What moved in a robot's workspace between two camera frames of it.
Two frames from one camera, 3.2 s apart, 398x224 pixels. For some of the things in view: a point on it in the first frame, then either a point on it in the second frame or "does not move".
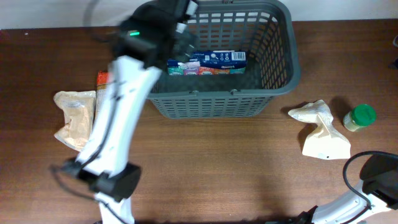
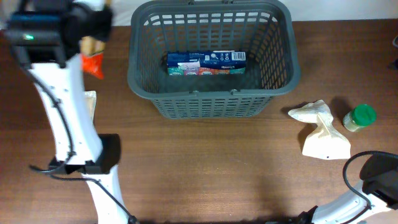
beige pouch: [326, 142] does not move
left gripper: [191, 43] → [104, 31]
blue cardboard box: [209, 63] does not move
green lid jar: [360, 116] does not move
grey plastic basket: [265, 30] does not move
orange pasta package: [102, 76] → [92, 51]
